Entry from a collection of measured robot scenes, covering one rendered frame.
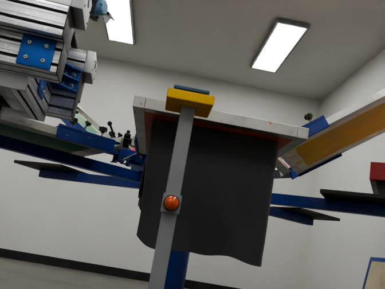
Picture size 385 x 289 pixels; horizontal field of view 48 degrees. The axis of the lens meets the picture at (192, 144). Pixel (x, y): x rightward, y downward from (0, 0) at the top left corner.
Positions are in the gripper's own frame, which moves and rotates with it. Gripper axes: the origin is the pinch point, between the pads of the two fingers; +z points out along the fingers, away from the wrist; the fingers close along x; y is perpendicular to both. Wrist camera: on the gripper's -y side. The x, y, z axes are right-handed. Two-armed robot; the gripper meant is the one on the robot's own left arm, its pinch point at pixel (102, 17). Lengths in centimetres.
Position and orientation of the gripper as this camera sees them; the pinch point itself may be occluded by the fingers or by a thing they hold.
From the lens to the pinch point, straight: 253.5
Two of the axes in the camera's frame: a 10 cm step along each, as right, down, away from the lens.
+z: 2.3, 2.6, 9.4
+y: -3.0, 9.4, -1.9
